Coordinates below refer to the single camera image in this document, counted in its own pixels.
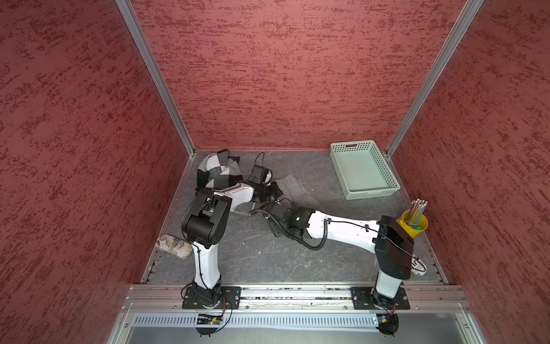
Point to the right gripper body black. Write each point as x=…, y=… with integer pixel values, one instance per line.
x=280, y=229

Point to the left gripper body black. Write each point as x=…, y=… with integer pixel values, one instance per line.
x=268, y=191

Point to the grey knitted scarf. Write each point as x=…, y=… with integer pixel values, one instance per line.
x=295, y=195

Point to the black white checkered scarf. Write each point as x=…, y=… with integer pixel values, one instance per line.
x=219, y=171

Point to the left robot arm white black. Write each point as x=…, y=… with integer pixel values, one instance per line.
x=204, y=224

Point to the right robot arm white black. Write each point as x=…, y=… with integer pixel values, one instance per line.
x=385, y=238

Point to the light green plastic basket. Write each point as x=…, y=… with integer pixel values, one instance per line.
x=362, y=170

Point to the crumpled beige cloth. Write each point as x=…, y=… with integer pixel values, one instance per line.
x=174, y=246

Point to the yellow pencil cup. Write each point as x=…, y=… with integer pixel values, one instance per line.
x=414, y=228

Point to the white printed cup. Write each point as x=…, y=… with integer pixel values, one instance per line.
x=418, y=267

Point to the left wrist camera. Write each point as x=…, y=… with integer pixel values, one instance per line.
x=260, y=175

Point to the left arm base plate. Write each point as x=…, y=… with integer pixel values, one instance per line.
x=224, y=297

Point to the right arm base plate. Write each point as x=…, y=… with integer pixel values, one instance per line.
x=367, y=298

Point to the aluminium front rail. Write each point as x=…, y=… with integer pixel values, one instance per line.
x=301, y=297

